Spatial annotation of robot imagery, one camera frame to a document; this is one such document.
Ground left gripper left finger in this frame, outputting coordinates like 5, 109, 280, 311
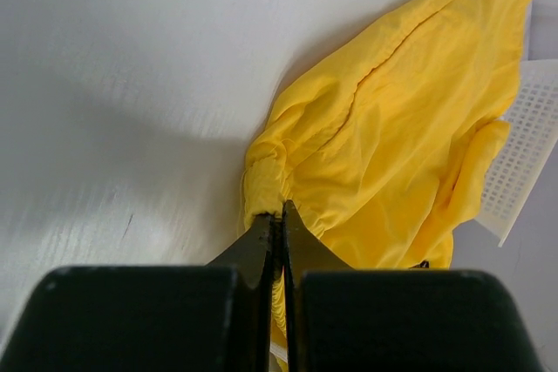
1, 214, 275, 371

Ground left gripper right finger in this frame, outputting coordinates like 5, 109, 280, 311
282, 201, 543, 371

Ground yellow shorts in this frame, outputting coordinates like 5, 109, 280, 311
239, 0, 557, 364

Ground white plastic basket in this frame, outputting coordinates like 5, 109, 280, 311
475, 58, 557, 246

